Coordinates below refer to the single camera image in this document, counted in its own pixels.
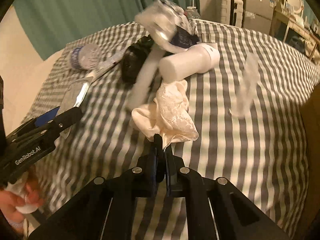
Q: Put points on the large water jug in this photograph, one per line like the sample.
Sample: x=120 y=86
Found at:
x=191 y=12

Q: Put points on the white blue plastic package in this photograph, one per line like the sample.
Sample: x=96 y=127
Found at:
x=168 y=26

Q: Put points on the white gripper handle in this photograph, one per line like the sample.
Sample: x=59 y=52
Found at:
x=23 y=187

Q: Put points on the clear plastic water bottle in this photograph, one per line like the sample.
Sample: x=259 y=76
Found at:
x=84 y=57

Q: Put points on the person's left hand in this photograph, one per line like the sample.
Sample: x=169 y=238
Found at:
x=10 y=201

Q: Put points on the cream lace cloth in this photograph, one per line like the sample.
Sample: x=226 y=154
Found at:
x=168 y=112

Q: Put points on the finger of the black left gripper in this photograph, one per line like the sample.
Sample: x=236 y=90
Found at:
x=65 y=120

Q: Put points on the black crumpled bag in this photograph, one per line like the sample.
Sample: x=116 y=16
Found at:
x=134 y=57

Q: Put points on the grey mini fridge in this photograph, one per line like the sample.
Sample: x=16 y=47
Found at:
x=258 y=15

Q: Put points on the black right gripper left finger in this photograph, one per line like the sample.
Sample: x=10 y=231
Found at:
x=104 y=208

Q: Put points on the white purple tube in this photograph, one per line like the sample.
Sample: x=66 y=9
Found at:
x=78 y=89

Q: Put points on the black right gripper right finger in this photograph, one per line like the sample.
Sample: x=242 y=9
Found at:
x=215 y=208

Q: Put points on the white desk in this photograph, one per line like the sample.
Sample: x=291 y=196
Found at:
x=291 y=24

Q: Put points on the white suitcase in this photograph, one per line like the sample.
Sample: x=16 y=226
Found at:
x=229 y=12

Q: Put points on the green curtain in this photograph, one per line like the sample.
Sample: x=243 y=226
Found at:
x=51 y=24

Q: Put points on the white foam roll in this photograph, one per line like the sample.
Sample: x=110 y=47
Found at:
x=145 y=77

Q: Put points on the white cylindrical bottle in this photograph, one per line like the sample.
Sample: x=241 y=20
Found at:
x=198 y=59

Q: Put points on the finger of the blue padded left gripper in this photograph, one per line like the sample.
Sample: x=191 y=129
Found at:
x=46 y=117

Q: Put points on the checkered grey white bedsheet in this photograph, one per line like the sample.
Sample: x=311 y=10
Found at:
x=240 y=120

